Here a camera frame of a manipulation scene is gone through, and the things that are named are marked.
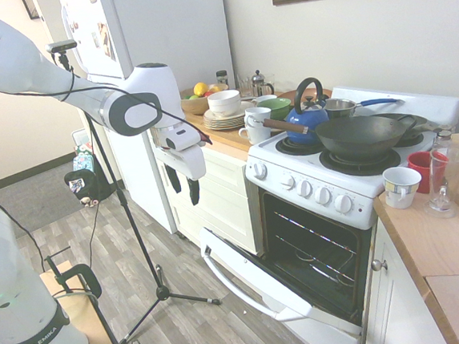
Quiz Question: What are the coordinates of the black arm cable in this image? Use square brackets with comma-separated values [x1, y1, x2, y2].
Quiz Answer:
[3, 53, 214, 162]

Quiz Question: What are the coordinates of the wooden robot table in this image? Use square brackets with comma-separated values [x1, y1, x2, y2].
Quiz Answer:
[39, 255, 123, 344]

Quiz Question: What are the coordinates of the red cup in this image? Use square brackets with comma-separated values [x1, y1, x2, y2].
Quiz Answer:
[405, 150, 437, 185]

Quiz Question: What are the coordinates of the wooden fruit bowl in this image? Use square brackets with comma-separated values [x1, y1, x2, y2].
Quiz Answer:
[178, 83, 232, 117]

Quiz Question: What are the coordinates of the white oven door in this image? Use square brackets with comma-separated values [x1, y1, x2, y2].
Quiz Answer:
[197, 213, 365, 344]

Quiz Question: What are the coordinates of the steel saucepan blue handle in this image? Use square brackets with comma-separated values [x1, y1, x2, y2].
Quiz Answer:
[323, 91, 406, 121]

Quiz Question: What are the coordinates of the stack of cream plates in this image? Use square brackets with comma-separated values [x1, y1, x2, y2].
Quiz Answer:
[201, 100, 256, 133]

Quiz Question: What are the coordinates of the patterned white mug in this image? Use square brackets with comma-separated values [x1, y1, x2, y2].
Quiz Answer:
[381, 164, 425, 211]

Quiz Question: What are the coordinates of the metal oven rack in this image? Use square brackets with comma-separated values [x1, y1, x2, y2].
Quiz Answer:
[274, 228, 358, 294]
[273, 203, 360, 263]

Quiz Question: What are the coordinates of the clear drinking glass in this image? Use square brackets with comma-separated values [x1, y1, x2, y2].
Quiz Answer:
[236, 73, 254, 99]

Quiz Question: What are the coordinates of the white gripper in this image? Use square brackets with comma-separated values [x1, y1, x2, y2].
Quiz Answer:
[155, 143, 211, 210]

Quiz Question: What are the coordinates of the white refrigerator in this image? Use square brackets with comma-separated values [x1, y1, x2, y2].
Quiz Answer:
[57, 0, 248, 243]

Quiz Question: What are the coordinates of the black wok wooden handle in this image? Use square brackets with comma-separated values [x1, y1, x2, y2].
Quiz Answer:
[262, 105, 421, 168]

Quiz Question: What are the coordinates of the glass French press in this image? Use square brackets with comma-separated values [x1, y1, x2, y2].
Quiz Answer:
[250, 67, 277, 99]

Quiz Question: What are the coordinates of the small white cup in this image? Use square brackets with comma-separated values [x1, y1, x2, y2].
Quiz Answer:
[250, 93, 279, 107]

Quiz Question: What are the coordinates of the white bowl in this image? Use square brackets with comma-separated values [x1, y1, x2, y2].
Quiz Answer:
[206, 88, 243, 119]

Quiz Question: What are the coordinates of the white cabinet with knob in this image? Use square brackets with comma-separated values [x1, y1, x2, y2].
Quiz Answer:
[348, 212, 449, 344]

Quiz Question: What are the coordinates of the dark framed wall picture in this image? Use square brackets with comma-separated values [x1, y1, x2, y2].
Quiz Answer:
[21, 0, 43, 22]

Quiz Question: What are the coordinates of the glass shaker metal lid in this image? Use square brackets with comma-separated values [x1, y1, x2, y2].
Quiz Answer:
[430, 129, 454, 152]

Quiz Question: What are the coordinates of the brown wooden plate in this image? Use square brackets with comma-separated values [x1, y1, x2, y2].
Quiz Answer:
[276, 85, 333, 105]

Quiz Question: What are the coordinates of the white drawer cabinet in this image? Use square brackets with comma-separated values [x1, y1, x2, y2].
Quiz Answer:
[162, 140, 263, 263]

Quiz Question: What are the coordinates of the green bowl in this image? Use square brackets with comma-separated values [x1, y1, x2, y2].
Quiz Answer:
[256, 95, 294, 123]

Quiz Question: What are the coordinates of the black tripod stand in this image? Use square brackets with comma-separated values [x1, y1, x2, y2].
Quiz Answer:
[54, 39, 225, 344]

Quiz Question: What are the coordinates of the black coil burner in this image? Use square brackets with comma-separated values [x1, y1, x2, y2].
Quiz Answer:
[274, 132, 326, 156]
[317, 142, 404, 180]

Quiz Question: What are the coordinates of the teal patterned box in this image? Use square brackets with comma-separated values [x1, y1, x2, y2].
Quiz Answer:
[70, 151, 96, 173]

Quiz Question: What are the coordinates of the black table clamp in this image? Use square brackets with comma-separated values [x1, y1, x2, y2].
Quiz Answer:
[42, 250, 105, 304]

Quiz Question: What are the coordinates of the black camera on stand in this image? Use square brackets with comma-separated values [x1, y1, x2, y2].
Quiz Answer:
[45, 39, 80, 55]

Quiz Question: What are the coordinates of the white plastic bin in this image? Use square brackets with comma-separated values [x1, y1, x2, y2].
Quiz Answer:
[70, 127, 93, 155]

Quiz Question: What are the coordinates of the black bag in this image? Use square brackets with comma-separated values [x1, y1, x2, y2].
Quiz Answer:
[62, 168, 104, 210]

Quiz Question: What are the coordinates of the blue kettle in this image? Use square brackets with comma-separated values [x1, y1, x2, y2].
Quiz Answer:
[280, 75, 332, 148]

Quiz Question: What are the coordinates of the white electric stove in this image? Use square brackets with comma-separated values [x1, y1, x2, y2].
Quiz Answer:
[237, 75, 459, 344]

